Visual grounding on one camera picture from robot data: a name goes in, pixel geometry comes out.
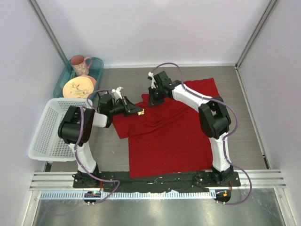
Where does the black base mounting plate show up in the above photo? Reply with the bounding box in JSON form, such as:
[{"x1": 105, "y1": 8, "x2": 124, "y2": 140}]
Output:
[{"x1": 72, "y1": 171, "x2": 241, "y2": 193}]

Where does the red t-shirt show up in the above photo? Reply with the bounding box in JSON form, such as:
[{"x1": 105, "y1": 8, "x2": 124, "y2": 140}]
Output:
[{"x1": 112, "y1": 78, "x2": 218, "y2": 179}]

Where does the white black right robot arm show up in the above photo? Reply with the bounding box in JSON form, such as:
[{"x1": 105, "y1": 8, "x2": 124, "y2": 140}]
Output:
[{"x1": 148, "y1": 71, "x2": 234, "y2": 186}]

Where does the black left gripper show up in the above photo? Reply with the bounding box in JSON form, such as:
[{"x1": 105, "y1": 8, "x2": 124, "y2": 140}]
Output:
[{"x1": 109, "y1": 96, "x2": 142, "y2": 117}]

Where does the yellow floral plate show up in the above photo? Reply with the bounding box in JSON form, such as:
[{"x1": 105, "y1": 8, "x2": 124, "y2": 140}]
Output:
[{"x1": 63, "y1": 76, "x2": 94, "y2": 98}]

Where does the white slotted cable duct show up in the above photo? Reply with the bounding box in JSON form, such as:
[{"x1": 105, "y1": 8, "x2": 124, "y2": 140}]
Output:
[{"x1": 40, "y1": 190, "x2": 216, "y2": 200}]

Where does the left aluminium corner post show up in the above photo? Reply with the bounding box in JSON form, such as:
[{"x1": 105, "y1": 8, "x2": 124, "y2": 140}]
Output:
[{"x1": 28, "y1": 0, "x2": 68, "y2": 64}]

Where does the right aluminium corner post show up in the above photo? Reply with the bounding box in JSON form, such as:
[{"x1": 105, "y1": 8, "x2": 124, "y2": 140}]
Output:
[{"x1": 235, "y1": 0, "x2": 280, "y2": 70}]

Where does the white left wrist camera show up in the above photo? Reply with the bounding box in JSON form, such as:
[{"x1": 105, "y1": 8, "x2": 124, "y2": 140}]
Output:
[{"x1": 111, "y1": 86, "x2": 123, "y2": 100}]

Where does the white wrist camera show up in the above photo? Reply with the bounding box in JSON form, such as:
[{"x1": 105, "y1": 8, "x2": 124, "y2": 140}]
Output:
[
  {"x1": 111, "y1": 86, "x2": 123, "y2": 100},
  {"x1": 148, "y1": 72, "x2": 157, "y2": 89}
]

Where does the white perforated plastic basket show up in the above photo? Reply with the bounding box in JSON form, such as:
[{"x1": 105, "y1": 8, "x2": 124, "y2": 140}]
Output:
[{"x1": 28, "y1": 97, "x2": 93, "y2": 162}]

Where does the aluminium extrusion rail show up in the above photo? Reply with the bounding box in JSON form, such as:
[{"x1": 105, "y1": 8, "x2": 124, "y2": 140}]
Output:
[{"x1": 30, "y1": 169, "x2": 286, "y2": 191}]

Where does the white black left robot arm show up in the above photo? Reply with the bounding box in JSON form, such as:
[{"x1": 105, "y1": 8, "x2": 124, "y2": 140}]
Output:
[{"x1": 58, "y1": 90, "x2": 144, "y2": 188}]

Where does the pink floral mug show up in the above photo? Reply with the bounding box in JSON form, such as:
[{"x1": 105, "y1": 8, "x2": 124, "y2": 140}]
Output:
[{"x1": 70, "y1": 55, "x2": 93, "y2": 76}]

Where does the red gold maple leaf brooch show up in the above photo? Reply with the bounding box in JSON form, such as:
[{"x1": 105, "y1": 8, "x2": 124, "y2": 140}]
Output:
[{"x1": 137, "y1": 109, "x2": 145, "y2": 116}]

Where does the pink plate under yellow plate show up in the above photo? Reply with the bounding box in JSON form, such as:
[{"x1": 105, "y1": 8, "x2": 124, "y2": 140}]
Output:
[{"x1": 86, "y1": 75, "x2": 97, "y2": 87}]

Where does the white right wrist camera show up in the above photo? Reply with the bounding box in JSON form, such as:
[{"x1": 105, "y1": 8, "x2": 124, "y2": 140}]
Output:
[{"x1": 148, "y1": 72, "x2": 157, "y2": 89}]

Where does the black box with red brooch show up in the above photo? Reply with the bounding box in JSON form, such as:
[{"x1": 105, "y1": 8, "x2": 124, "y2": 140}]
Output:
[{"x1": 96, "y1": 90, "x2": 110, "y2": 98}]

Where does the aluminium corner post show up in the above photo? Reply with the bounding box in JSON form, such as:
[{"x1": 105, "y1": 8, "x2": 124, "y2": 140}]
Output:
[
  {"x1": 28, "y1": 0, "x2": 68, "y2": 64},
  {"x1": 235, "y1": 0, "x2": 280, "y2": 70}
]

